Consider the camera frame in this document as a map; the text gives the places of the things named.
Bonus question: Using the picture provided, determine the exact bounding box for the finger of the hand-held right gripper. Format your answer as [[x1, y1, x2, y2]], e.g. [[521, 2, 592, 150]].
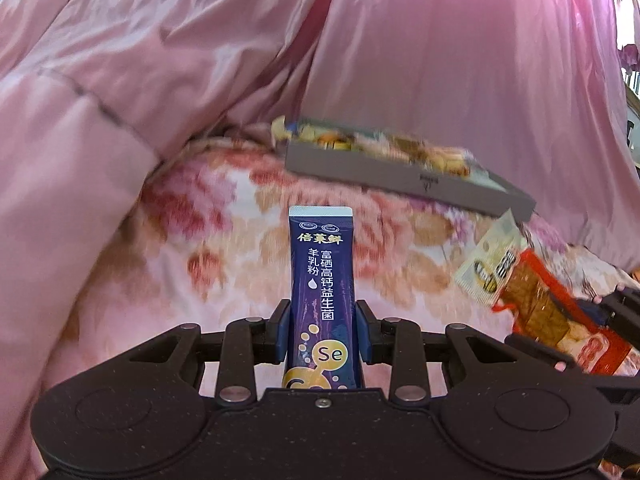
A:
[[504, 334, 584, 376], [594, 284, 640, 332]]

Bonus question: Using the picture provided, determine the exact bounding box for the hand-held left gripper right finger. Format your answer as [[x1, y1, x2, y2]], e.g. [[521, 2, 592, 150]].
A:
[[352, 300, 520, 407]]

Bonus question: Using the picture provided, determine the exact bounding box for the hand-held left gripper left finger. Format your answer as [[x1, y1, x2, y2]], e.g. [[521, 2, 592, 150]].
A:
[[125, 299, 294, 407]]

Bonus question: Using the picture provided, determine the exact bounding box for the floral bed sheet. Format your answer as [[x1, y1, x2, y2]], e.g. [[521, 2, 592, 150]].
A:
[[45, 125, 640, 480]]

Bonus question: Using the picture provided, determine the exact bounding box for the grey cardboard box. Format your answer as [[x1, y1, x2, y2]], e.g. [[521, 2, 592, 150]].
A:
[[284, 117, 537, 223]]

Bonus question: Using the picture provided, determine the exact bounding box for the dried tofu snack packet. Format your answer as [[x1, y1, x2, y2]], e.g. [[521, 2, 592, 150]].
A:
[[455, 210, 640, 378]]

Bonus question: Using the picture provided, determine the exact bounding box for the blue and white stick sachet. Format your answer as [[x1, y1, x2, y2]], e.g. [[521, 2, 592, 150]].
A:
[[288, 205, 359, 392]]

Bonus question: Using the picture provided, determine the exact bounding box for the beige tape strip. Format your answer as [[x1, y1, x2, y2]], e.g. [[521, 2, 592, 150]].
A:
[[271, 116, 301, 152]]

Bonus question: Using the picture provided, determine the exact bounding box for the pink duvet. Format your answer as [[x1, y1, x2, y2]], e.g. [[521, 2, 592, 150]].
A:
[[0, 0, 351, 480]]

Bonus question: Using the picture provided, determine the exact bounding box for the pink bed curtain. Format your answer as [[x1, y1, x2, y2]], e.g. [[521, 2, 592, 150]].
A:
[[295, 0, 640, 271]]

